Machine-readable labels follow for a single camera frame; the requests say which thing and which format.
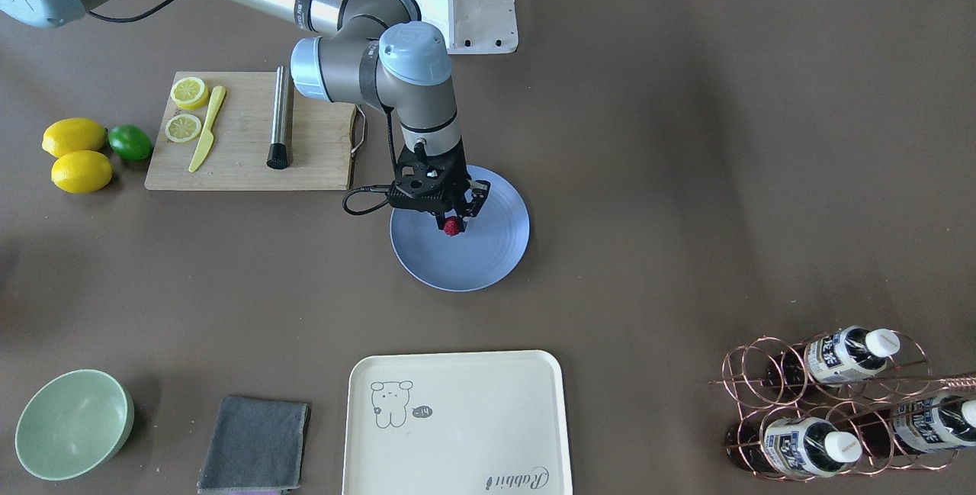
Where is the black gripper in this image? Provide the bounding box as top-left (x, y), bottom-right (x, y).
top-left (426, 146), bottom-right (491, 231)

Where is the red strawberry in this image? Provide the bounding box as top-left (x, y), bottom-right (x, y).
top-left (443, 216), bottom-right (464, 236)

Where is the blue round plate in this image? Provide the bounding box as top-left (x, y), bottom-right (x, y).
top-left (390, 165), bottom-right (531, 292)

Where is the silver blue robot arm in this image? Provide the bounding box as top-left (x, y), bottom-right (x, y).
top-left (2, 0), bottom-right (490, 235)

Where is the steel muddler black tip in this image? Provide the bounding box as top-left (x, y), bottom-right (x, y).
top-left (266, 65), bottom-right (294, 169)

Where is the cream rabbit tray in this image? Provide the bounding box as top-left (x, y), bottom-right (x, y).
top-left (342, 350), bottom-right (574, 494)

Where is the yellow plastic knife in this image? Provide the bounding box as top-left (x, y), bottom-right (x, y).
top-left (188, 85), bottom-right (226, 172)

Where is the wooden cutting board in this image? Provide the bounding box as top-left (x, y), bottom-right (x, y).
top-left (144, 71), bottom-right (357, 191)

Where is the lemon half slice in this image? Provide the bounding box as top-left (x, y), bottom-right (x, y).
top-left (169, 76), bottom-right (210, 110)
top-left (164, 113), bottom-right (203, 143)

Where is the grey folded cloth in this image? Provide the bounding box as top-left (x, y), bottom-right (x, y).
top-left (197, 395), bottom-right (310, 494)

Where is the green lime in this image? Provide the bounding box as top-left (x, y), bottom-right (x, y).
top-left (108, 124), bottom-right (153, 162)

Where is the yellow lemon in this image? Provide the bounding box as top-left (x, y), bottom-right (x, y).
top-left (51, 150), bottom-right (113, 194)
top-left (41, 117), bottom-right (108, 158)

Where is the tea bottle middle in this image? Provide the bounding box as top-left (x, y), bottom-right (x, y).
top-left (761, 326), bottom-right (901, 397)

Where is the tea bottle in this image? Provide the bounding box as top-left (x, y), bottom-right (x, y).
top-left (853, 392), bottom-right (975, 457)
top-left (761, 326), bottom-right (901, 397)
top-left (723, 417), bottom-right (863, 481)

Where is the tea bottle front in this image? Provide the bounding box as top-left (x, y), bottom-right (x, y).
top-left (723, 417), bottom-right (863, 481)

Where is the green ceramic bowl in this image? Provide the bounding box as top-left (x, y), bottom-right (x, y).
top-left (14, 369), bottom-right (135, 481)

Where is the tea bottle back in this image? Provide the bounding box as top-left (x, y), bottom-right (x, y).
top-left (853, 392), bottom-right (975, 457)

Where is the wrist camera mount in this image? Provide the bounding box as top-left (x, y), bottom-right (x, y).
top-left (386, 146), bottom-right (433, 214)

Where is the copper wire bottle rack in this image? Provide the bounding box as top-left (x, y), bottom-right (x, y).
top-left (721, 336), bottom-right (975, 481)

